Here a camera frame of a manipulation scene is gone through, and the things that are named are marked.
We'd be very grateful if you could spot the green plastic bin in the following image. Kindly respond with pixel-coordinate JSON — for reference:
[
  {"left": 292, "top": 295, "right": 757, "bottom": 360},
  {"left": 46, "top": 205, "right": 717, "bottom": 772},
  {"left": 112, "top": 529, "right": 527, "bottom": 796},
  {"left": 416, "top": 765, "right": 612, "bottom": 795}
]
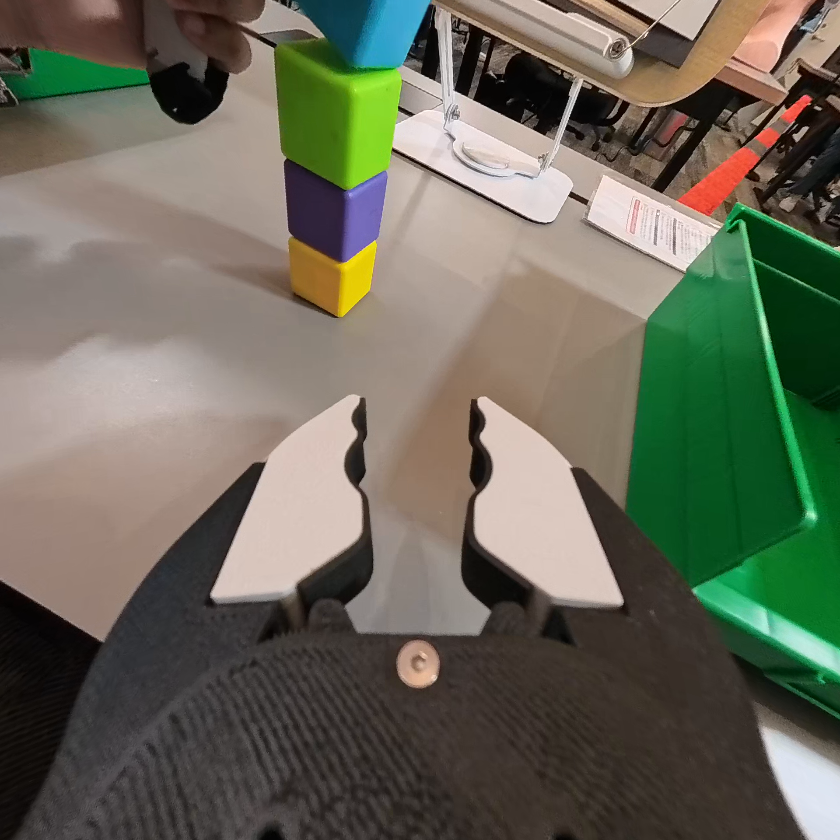
[
  {"left": 625, "top": 202, "right": 840, "bottom": 718},
  {"left": 0, "top": 46, "right": 153, "bottom": 105}
]

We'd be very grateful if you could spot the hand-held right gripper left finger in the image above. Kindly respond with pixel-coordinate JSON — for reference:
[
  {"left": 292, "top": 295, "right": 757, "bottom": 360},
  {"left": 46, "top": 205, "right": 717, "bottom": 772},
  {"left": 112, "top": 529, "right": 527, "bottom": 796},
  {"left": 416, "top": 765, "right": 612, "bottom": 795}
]
[{"left": 209, "top": 394, "right": 375, "bottom": 626}]

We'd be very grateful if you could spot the black office chair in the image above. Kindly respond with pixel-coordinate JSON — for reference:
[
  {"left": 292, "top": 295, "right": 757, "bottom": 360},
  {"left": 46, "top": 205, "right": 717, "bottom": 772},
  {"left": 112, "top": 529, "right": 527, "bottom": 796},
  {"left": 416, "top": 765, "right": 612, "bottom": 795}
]
[{"left": 505, "top": 51, "right": 624, "bottom": 145}]

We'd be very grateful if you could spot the blue cube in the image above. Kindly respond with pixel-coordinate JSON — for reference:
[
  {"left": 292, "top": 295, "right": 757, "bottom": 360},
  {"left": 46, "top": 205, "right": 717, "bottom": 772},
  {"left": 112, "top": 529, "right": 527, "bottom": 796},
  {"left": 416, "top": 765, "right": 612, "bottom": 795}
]
[{"left": 297, "top": 0, "right": 434, "bottom": 72}]

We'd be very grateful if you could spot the lime green cube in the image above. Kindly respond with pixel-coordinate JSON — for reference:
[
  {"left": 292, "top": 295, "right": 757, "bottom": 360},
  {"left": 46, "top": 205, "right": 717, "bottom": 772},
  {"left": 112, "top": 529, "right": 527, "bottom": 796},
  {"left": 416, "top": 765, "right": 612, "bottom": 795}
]
[{"left": 273, "top": 38, "right": 403, "bottom": 191}]

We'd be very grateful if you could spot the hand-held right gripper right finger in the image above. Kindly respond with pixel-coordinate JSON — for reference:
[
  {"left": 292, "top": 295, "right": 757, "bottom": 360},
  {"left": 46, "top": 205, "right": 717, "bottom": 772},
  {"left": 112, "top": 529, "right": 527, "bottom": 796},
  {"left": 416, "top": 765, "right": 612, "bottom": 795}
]
[{"left": 461, "top": 395, "right": 626, "bottom": 626}]

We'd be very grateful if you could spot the person's left hand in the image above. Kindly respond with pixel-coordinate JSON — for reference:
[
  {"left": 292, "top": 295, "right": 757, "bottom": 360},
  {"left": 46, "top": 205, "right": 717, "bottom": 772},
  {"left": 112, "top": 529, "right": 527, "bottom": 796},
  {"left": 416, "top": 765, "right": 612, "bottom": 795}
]
[{"left": 0, "top": 0, "right": 265, "bottom": 74}]

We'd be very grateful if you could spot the white document stand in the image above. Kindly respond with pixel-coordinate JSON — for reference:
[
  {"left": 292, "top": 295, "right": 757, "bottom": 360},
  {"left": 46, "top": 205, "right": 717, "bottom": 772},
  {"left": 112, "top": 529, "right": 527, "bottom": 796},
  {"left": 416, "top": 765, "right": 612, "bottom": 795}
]
[{"left": 392, "top": 0, "right": 636, "bottom": 225}]

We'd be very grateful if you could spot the yellow cube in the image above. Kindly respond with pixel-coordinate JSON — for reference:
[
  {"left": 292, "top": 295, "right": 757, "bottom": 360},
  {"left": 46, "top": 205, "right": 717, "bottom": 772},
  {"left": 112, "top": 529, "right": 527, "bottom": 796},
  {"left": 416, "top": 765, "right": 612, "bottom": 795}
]
[{"left": 287, "top": 235, "right": 379, "bottom": 319}]

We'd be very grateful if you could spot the purple cube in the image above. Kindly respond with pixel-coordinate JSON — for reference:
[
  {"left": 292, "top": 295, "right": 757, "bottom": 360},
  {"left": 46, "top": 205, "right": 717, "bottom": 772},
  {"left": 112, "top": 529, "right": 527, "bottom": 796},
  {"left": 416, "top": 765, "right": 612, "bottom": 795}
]
[{"left": 283, "top": 159, "right": 389, "bottom": 264}]

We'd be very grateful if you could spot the laminated paper sheet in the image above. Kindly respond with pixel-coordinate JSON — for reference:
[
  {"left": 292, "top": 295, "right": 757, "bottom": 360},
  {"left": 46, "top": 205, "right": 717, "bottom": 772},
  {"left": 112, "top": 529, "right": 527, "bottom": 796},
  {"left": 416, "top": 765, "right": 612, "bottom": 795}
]
[{"left": 582, "top": 174, "right": 724, "bottom": 273}]

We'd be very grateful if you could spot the person's black clothing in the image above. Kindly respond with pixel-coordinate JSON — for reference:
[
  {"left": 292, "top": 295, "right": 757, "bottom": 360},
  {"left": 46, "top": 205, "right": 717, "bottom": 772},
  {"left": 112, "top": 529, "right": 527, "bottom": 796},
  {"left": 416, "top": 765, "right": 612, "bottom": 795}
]
[{"left": 0, "top": 581, "right": 109, "bottom": 840}]

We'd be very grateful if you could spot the wooden table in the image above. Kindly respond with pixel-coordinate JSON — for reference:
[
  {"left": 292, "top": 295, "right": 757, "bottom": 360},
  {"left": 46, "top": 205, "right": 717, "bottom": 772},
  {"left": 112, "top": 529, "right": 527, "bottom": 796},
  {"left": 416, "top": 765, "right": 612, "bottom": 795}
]
[{"left": 646, "top": 56, "right": 840, "bottom": 198}]

